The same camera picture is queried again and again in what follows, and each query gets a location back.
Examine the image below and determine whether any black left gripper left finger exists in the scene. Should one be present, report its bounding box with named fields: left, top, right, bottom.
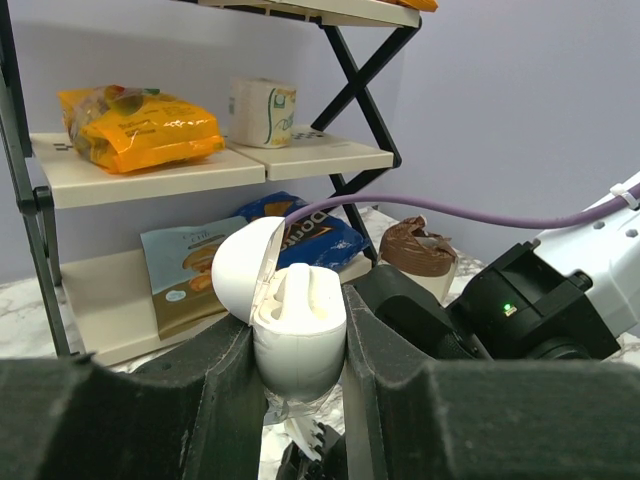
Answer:
left=1, top=316, right=265, bottom=479

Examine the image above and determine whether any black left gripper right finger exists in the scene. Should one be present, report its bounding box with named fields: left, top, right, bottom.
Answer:
left=342, top=287, right=639, bottom=479

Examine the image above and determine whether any white earbud charging case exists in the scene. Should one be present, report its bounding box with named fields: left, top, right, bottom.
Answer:
left=211, top=217, right=347, bottom=402

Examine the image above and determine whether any white earbud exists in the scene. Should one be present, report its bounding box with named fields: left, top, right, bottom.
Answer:
left=274, top=263, right=326, bottom=322

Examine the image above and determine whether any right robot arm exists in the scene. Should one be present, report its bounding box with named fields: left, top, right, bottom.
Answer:
left=352, top=175, right=639, bottom=360

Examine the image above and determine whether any beige three-tier shelf rack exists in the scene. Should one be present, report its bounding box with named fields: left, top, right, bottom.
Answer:
left=1, top=1, right=422, bottom=356

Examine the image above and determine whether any brown cookie bag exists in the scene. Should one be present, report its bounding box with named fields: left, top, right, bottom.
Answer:
left=140, top=216, right=247, bottom=340

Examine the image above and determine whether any blue Doritos bag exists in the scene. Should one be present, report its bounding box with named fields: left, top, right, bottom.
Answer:
left=233, top=191, right=369, bottom=272

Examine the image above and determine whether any orange snack bag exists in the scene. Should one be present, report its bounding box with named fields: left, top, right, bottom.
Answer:
left=57, top=84, right=225, bottom=174

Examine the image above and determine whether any white yogurt cup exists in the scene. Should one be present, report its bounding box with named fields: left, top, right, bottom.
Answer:
left=228, top=77, right=297, bottom=149

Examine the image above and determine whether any orange kettle chips bag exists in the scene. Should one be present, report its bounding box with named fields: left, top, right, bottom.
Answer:
left=396, top=0, right=439, bottom=13

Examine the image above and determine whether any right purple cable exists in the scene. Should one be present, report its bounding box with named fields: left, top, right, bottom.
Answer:
left=284, top=182, right=640, bottom=231

